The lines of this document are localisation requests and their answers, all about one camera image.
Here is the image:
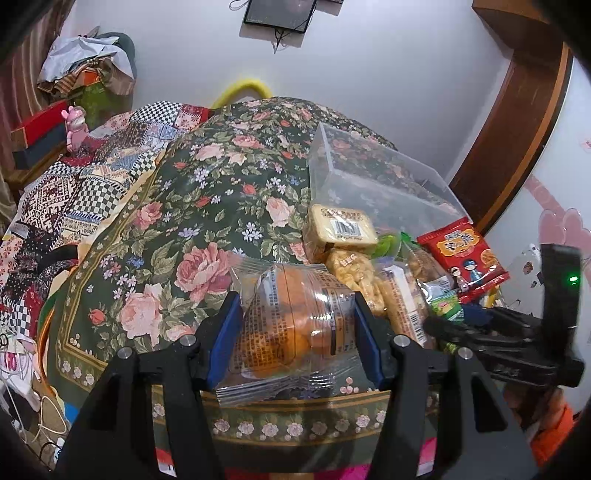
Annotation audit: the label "patchwork checkered quilt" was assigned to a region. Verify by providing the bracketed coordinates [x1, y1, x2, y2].
[1, 101, 212, 345]

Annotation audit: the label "orange sleeve forearm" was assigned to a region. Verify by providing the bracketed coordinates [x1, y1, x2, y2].
[503, 384, 575, 468]

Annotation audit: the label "clear plastic storage box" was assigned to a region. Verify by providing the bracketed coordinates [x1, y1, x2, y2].
[308, 123, 468, 238]

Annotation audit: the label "baked rice cracker pack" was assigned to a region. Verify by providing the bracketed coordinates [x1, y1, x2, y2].
[303, 204, 378, 263]

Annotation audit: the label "red snack packet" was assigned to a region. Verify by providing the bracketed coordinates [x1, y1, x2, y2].
[417, 217, 510, 304]

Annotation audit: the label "pink plush toy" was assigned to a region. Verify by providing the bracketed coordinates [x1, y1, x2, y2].
[61, 106, 88, 153]

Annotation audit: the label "wall mounted black monitor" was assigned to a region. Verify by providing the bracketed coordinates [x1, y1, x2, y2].
[243, 0, 317, 33]

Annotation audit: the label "fried snack bag green seal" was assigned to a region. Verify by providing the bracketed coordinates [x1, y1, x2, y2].
[325, 232, 455, 317]

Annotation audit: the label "yellow fuzzy hoop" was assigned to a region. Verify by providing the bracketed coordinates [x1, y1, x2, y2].
[211, 78, 273, 109]

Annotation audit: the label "pile of clothes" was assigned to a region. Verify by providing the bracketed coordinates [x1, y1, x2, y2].
[37, 32, 137, 129]

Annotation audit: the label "orange pastry clear wrapper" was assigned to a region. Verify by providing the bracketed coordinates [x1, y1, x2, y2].
[215, 257, 359, 407]

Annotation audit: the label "long wafer pack clear wrapper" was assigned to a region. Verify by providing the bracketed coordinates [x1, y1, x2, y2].
[373, 257, 434, 349]

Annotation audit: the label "brown wooden door frame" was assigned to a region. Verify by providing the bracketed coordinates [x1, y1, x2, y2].
[451, 1, 573, 234]

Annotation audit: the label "white small fridge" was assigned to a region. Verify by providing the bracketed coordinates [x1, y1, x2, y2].
[501, 244, 544, 318]

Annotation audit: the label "dark floral bedspread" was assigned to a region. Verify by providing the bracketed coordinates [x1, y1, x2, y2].
[45, 96, 468, 462]

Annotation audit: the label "pink heart wall sticker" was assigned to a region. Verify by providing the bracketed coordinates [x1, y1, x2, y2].
[524, 175, 590, 263]

